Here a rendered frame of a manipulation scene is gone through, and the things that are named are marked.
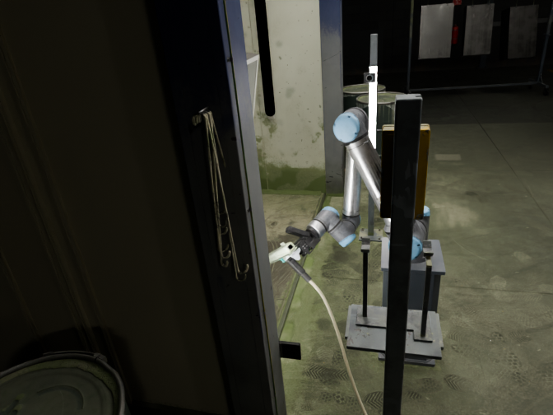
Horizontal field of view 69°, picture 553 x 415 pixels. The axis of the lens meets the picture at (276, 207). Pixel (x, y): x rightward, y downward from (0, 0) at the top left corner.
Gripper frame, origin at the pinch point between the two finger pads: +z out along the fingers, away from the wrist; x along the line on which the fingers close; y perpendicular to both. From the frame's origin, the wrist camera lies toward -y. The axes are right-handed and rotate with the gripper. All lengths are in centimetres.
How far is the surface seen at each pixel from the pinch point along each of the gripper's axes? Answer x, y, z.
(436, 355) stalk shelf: -63, 50, 11
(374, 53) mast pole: 26, -47, -168
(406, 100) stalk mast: -112, -19, -5
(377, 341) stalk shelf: -50, 37, 17
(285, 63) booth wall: 125, -106, -190
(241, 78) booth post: -78, -56, 1
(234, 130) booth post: -76, -46, 14
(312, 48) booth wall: 104, -97, -206
